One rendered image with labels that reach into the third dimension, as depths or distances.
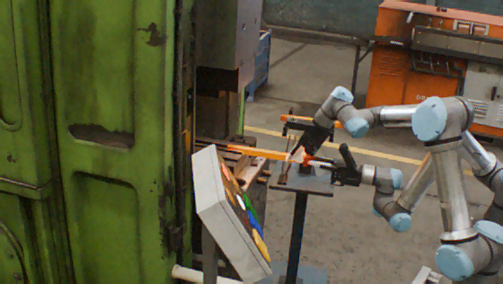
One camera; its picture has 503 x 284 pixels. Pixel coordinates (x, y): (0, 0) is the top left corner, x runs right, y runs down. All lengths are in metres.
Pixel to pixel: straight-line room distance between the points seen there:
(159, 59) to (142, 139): 0.28
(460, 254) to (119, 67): 1.19
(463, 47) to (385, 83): 0.92
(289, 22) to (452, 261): 8.53
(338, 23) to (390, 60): 4.29
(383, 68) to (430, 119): 3.94
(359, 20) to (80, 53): 8.03
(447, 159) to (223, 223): 0.66
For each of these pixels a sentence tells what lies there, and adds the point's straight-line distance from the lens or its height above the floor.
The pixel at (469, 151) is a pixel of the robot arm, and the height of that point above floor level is 1.11.
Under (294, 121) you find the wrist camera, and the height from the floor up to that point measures 1.16.
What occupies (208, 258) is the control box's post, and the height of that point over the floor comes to 0.90.
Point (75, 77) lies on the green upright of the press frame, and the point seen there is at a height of 1.33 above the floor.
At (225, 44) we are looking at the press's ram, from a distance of 1.69.
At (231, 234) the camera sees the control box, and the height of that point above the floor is 1.10.
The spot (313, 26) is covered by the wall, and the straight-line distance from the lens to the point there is 9.63.
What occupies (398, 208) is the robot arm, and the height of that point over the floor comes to 0.94.
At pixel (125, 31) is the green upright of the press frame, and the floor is 1.51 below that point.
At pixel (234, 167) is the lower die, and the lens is 1.89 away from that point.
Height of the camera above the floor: 1.80
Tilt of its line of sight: 23 degrees down
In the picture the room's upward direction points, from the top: 4 degrees clockwise
